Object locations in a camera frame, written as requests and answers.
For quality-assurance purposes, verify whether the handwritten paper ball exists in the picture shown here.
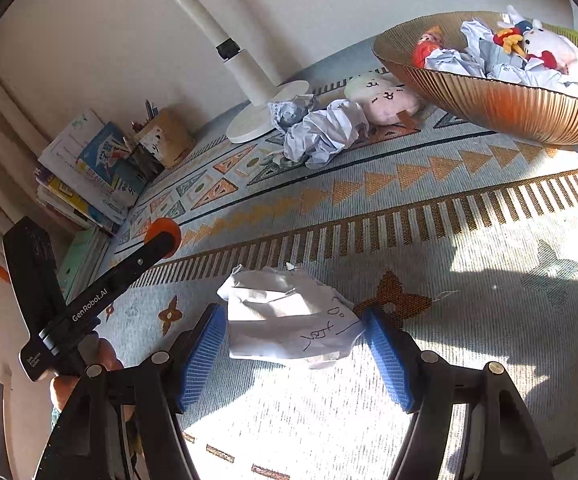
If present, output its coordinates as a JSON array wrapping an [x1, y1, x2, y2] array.
[[217, 265, 365, 371]]

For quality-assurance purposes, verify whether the white paper ball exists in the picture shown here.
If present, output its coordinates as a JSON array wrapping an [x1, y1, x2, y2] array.
[[283, 100, 370, 169], [425, 49, 487, 78], [486, 57, 578, 91], [461, 19, 500, 61], [268, 94, 317, 133]]

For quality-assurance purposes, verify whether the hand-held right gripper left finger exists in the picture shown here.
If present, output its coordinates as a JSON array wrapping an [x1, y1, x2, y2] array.
[[34, 302, 227, 480]]

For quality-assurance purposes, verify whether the brown ribbed bowl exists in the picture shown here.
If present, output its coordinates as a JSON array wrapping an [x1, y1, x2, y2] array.
[[372, 11, 578, 147]]

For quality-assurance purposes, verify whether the white plush toy red bow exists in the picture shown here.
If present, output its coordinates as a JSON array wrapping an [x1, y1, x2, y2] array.
[[506, 5, 578, 76]]

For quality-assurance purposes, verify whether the pink white plush toy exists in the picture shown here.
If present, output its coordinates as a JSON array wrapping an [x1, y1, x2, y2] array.
[[344, 72, 425, 126]]

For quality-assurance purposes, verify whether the brown cardboard pen holder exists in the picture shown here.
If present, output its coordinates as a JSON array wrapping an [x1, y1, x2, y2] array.
[[139, 107, 195, 168]]

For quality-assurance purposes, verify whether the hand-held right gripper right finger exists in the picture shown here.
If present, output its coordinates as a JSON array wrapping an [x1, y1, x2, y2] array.
[[361, 304, 554, 480]]

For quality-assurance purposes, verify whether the red yellow blue plush toy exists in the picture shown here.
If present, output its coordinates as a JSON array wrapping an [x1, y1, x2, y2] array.
[[493, 20, 532, 58]]

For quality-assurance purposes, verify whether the black mesh pen holder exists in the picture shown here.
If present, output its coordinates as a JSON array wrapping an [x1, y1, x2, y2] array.
[[126, 145, 165, 178]]

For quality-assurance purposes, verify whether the person's left hand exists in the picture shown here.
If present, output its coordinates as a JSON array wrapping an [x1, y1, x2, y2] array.
[[52, 337, 126, 412]]

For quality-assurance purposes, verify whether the pale green box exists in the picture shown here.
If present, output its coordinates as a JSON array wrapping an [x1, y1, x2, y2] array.
[[56, 227, 112, 306]]

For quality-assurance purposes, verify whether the patterned woven table mat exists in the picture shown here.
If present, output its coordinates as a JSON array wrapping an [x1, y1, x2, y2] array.
[[52, 50, 578, 480]]

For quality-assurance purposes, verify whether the white desk lamp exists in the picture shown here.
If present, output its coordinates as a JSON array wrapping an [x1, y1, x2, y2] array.
[[52, 0, 315, 145]]

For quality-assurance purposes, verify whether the stack of books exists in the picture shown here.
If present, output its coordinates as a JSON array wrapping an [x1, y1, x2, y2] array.
[[34, 110, 147, 236]]

